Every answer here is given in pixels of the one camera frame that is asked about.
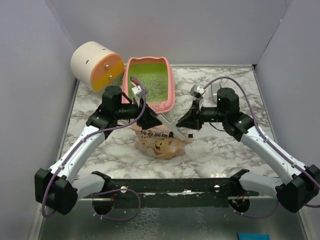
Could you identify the clear plastic litter scoop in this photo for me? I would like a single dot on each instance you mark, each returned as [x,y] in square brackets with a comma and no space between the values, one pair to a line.
[214,87]

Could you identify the blue object at bottom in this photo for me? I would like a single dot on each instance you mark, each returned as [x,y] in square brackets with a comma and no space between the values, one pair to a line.
[252,236]

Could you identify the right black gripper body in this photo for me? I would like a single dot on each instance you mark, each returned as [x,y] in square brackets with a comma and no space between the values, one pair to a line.
[209,114]

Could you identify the green litter granules pile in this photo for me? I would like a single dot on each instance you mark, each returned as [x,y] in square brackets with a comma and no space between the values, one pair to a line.
[157,85]

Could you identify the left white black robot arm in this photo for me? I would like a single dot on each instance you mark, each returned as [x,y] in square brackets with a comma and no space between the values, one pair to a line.
[54,187]

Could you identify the pink green litter box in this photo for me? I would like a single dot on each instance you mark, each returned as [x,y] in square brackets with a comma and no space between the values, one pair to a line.
[151,64]

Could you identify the cream orange cylindrical container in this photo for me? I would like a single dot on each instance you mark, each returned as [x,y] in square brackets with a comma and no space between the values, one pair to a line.
[96,66]

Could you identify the white bag sealing clip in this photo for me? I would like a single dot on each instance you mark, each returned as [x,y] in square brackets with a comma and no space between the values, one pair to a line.
[171,125]

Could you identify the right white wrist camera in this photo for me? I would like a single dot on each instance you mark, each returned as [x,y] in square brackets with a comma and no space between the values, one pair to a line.
[198,92]

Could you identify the beige cat litter bag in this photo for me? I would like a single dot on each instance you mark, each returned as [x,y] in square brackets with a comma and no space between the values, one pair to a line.
[159,142]

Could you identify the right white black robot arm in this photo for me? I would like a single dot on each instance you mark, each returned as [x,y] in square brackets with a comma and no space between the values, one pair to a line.
[295,184]

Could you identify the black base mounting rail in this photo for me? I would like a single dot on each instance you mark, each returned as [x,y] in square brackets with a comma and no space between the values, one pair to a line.
[170,192]

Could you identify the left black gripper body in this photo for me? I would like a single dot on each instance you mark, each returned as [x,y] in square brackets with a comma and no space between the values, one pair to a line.
[129,111]

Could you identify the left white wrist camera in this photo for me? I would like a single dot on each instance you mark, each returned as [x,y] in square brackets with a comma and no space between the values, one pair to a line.
[139,91]

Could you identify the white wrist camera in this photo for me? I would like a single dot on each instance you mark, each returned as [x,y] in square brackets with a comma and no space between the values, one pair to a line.
[198,92]
[139,91]

